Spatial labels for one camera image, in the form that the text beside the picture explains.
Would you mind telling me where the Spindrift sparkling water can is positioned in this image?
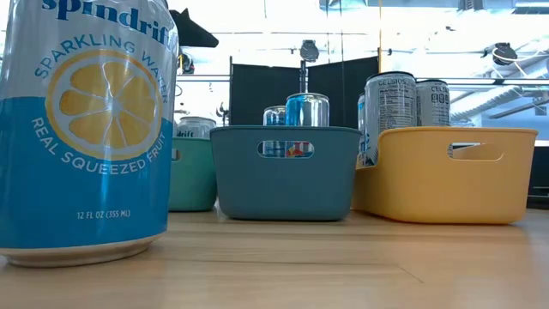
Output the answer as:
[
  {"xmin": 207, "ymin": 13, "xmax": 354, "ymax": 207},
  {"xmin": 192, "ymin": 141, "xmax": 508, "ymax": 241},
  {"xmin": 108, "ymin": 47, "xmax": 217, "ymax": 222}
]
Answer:
[
  {"xmin": 175, "ymin": 115, "xmax": 218, "ymax": 140},
  {"xmin": 0, "ymin": 0, "xmax": 179, "ymax": 268}
]

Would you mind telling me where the green plastic bin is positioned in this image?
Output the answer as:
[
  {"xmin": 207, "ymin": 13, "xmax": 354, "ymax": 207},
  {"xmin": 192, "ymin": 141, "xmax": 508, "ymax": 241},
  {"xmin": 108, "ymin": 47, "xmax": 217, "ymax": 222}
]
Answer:
[{"xmin": 168, "ymin": 136, "xmax": 219, "ymax": 213}]

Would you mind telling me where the round black device on pole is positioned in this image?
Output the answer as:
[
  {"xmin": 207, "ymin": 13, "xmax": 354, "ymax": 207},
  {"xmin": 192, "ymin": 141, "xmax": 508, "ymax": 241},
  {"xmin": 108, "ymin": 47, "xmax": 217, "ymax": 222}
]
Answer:
[{"xmin": 299, "ymin": 39, "xmax": 321, "ymax": 94}]

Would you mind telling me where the black-top Celsius can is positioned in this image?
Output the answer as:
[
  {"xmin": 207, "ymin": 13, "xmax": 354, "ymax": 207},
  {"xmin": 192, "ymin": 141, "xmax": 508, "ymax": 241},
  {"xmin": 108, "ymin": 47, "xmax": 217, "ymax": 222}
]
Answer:
[
  {"xmin": 414, "ymin": 79, "xmax": 451, "ymax": 129},
  {"xmin": 363, "ymin": 70, "xmax": 418, "ymax": 168},
  {"xmin": 357, "ymin": 92, "xmax": 368, "ymax": 167}
]

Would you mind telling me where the dark teal plastic bin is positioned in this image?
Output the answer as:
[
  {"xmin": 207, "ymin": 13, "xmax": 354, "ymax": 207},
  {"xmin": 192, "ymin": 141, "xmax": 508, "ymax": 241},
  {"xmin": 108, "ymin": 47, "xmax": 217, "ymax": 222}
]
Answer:
[{"xmin": 208, "ymin": 124, "xmax": 362, "ymax": 222}]

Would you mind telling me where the black hanging cable reel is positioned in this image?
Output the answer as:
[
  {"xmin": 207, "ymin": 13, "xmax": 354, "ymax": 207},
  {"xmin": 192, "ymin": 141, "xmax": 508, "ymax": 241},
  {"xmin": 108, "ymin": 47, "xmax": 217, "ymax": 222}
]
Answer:
[{"xmin": 483, "ymin": 41, "xmax": 521, "ymax": 67}]

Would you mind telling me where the black folding partition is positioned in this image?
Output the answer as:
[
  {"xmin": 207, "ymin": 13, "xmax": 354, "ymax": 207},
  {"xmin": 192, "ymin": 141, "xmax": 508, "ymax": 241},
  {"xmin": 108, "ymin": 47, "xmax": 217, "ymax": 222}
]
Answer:
[{"xmin": 229, "ymin": 55, "xmax": 381, "ymax": 128}]

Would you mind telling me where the small black yellow device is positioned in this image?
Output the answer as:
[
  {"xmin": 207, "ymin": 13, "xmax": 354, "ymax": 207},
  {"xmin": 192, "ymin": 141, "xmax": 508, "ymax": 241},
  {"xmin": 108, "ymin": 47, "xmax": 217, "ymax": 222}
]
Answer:
[{"xmin": 177, "ymin": 50, "xmax": 196, "ymax": 76}]

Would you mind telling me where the yellow cable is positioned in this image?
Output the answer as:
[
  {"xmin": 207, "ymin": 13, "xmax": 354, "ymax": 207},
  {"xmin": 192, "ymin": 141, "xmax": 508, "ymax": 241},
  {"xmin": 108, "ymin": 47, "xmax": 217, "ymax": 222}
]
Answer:
[{"xmin": 377, "ymin": 0, "xmax": 383, "ymax": 74}]

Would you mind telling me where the yellow plastic bin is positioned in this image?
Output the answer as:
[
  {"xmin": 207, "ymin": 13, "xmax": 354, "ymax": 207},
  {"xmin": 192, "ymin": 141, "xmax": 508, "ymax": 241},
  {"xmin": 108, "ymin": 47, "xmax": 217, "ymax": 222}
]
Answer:
[{"xmin": 350, "ymin": 125, "xmax": 540, "ymax": 226}]

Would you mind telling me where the blue-tab Red Bull can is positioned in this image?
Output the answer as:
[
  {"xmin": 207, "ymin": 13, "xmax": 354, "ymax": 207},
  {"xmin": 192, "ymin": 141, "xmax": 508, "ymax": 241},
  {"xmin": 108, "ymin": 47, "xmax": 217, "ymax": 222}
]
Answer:
[
  {"xmin": 285, "ymin": 92, "xmax": 331, "ymax": 159},
  {"xmin": 262, "ymin": 106, "xmax": 288, "ymax": 158}
]

